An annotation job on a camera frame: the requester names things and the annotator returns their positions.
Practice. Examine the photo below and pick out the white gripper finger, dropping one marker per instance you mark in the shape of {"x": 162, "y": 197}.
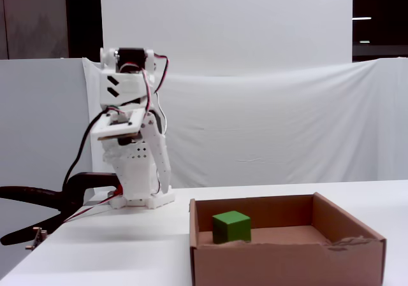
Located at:
{"x": 135, "y": 153}
{"x": 159, "y": 158}

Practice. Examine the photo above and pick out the green cube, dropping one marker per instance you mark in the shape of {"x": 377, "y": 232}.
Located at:
{"x": 232, "y": 227}

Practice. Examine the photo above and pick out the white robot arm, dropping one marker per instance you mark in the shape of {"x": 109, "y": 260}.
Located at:
{"x": 127, "y": 85}

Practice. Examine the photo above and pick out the brown cardboard box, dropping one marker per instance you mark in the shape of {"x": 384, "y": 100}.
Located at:
{"x": 287, "y": 260}

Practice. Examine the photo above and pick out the black table clamp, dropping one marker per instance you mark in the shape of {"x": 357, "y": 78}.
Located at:
{"x": 57, "y": 200}

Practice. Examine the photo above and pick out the grey partition panel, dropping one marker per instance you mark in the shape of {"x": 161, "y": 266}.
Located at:
{"x": 41, "y": 123}

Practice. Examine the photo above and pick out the white backdrop panel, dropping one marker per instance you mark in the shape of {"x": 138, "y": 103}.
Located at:
{"x": 223, "y": 25}

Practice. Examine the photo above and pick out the white backdrop cloth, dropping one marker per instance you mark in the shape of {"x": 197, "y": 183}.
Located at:
{"x": 271, "y": 123}

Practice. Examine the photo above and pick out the small metal clamp screw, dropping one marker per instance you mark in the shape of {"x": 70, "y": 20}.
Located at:
{"x": 37, "y": 237}

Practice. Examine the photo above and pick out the brown background cabinet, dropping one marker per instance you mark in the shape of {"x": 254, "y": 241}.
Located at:
{"x": 35, "y": 18}

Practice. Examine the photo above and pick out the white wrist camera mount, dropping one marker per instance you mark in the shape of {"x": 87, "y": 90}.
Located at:
{"x": 118, "y": 126}

